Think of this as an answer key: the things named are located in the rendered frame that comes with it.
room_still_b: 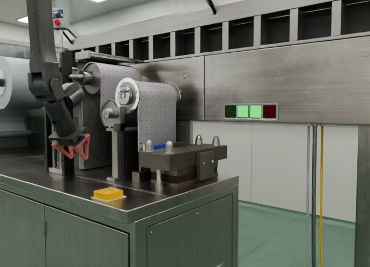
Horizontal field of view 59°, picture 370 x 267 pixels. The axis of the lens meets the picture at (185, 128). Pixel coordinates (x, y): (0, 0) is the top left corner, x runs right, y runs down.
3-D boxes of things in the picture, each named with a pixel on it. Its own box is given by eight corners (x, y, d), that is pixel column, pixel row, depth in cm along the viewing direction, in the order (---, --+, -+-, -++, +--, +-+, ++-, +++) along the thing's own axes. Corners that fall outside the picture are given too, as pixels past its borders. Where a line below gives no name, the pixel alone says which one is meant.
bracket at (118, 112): (105, 180, 136) (104, 106, 134) (118, 178, 141) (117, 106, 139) (113, 182, 133) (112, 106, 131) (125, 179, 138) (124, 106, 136)
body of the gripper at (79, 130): (63, 130, 104) (54, 110, 100) (88, 131, 100) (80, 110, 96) (49, 142, 99) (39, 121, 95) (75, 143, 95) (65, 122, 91)
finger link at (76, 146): (81, 151, 107) (70, 127, 102) (98, 152, 104) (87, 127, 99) (67, 164, 102) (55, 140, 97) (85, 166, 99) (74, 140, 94)
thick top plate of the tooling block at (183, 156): (138, 166, 128) (138, 151, 128) (198, 155, 160) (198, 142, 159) (169, 171, 118) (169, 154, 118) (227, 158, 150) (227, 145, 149)
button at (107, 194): (93, 197, 109) (93, 190, 109) (110, 193, 115) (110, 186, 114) (107, 201, 105) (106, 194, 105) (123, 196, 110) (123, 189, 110)
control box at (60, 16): (50, 27, 167) (49, 7, 167) (58, 30, 174) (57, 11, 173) (62, 26, 166) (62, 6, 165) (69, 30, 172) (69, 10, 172)
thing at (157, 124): (137, 152, 133) (137, 106, 132) (175, 146, 152) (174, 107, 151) (139, 152, 133) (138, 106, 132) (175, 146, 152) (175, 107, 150)
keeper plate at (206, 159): (196, 180, 132) (196, 152, 131) (210, 175, 139) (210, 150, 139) (201, 180, 130) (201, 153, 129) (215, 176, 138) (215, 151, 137)
